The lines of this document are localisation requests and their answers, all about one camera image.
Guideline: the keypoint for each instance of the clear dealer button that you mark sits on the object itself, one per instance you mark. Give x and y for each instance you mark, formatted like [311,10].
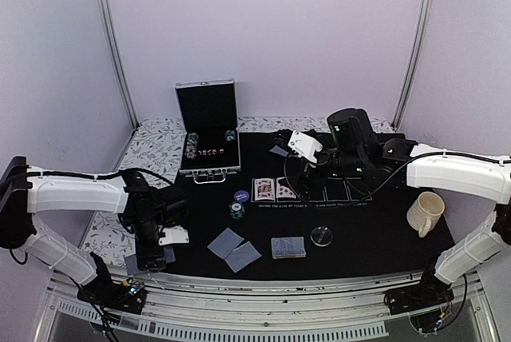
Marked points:
[321,236]

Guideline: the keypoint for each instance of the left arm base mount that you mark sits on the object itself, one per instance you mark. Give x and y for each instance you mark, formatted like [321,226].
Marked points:
[128,296]

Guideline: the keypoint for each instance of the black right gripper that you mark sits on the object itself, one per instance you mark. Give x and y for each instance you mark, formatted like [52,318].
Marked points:
[306,161]

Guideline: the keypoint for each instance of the green poker chip pile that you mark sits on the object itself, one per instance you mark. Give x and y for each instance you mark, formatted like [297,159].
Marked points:
[236,210]

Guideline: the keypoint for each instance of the aluminium poker chip case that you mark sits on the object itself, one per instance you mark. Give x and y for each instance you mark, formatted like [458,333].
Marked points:
[208,108]

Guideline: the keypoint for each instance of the red dice row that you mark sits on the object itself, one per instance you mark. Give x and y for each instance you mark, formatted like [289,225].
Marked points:
[210,152]

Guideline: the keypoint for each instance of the blue patterned card deck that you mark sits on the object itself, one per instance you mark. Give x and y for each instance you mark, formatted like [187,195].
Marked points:
[132,268]

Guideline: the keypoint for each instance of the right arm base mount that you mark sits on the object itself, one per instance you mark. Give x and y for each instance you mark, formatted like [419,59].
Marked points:
[429,291]

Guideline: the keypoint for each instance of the left aluminium frame post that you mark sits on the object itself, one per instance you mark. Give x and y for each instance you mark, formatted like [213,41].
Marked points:
[118,68]

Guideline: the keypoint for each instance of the face-up diamonds card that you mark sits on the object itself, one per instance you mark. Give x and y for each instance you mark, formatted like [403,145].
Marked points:
[282,191]

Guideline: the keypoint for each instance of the purple small blind button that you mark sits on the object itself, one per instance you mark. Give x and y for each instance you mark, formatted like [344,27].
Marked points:
[241,196]

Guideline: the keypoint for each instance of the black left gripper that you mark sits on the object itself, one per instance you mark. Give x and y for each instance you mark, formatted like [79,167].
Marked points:
[150,265]

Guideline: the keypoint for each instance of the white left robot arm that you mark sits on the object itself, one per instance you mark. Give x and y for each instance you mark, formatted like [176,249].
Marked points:
[28,192]

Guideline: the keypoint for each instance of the face-up king card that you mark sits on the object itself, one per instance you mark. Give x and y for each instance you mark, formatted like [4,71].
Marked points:
[264,189]

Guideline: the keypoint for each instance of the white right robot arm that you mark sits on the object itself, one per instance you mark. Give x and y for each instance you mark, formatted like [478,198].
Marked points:
[477,186]

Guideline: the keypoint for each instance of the black poker mat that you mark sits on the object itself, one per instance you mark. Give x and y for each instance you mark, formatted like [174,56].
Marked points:
[370,239]

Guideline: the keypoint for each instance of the long poker chip stack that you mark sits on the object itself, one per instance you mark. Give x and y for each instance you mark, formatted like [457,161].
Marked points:
[191,145]

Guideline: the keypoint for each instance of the cream ribbed mug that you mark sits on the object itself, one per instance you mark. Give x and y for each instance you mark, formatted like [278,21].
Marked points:
[425,212]

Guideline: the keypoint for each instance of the aluminium frame post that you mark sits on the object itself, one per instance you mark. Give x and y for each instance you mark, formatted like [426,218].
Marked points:
[412,65]
[118,68]

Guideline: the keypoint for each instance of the floral white tablecloth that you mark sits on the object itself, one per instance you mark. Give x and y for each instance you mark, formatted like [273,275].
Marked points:
[157,146]

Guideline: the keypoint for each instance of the right aluminium frame post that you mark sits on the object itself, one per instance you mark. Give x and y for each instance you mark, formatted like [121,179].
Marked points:
[412,65]

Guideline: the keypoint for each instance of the short poker chip stack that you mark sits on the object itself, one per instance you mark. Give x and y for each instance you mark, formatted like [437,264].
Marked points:
[230,135]

